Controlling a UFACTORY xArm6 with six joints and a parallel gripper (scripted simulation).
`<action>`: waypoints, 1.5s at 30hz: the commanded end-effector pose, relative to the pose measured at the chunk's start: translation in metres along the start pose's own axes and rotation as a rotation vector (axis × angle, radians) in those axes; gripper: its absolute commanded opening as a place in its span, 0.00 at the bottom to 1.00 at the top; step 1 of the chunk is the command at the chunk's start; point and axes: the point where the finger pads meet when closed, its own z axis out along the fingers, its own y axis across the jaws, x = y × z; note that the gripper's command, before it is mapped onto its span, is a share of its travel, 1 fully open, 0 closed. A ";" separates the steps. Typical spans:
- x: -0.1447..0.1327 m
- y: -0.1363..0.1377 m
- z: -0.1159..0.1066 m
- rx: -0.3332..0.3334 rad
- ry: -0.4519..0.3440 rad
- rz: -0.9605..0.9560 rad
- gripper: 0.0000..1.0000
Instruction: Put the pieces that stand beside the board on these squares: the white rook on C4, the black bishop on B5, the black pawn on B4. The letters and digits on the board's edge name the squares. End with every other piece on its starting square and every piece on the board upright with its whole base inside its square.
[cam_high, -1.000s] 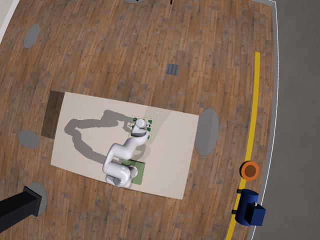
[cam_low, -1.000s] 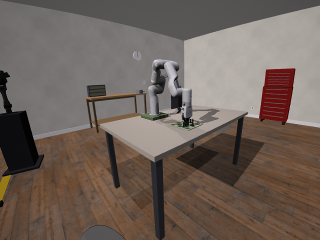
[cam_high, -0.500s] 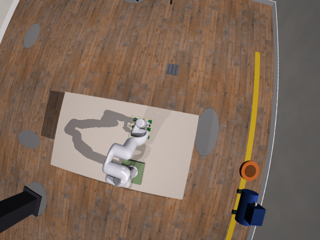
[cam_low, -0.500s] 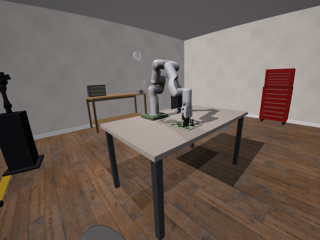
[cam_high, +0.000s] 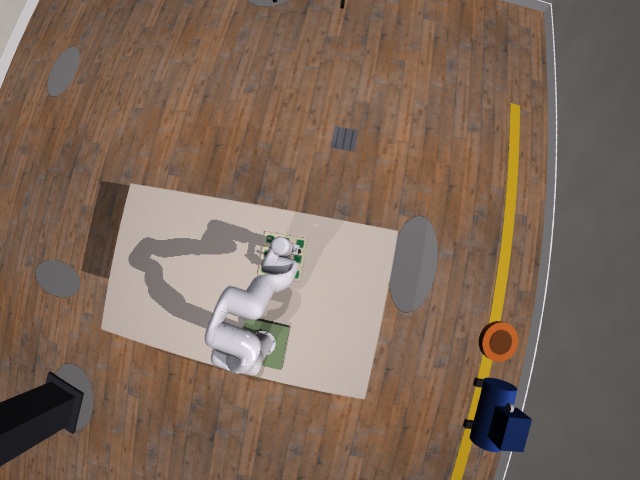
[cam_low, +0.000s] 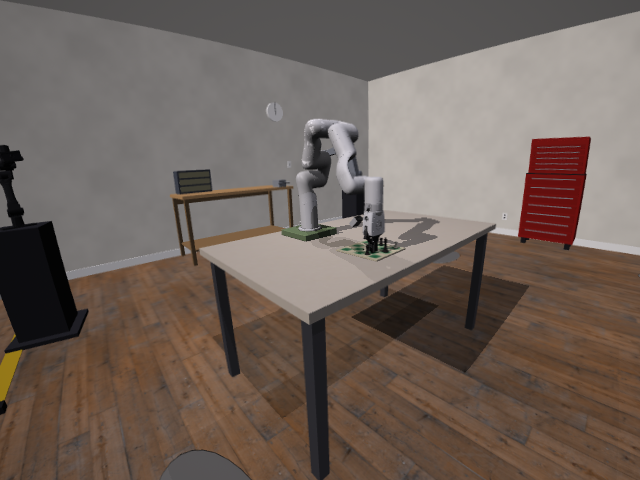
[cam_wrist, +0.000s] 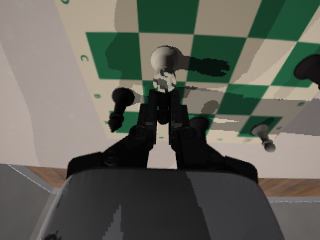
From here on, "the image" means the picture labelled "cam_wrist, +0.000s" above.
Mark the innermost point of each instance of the green and cream chessboard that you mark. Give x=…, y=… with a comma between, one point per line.
x=236, y=58

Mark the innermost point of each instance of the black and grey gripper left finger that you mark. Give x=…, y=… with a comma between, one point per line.
x=129, y=151

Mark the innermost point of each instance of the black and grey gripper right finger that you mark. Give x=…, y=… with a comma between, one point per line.
x=192, y=152

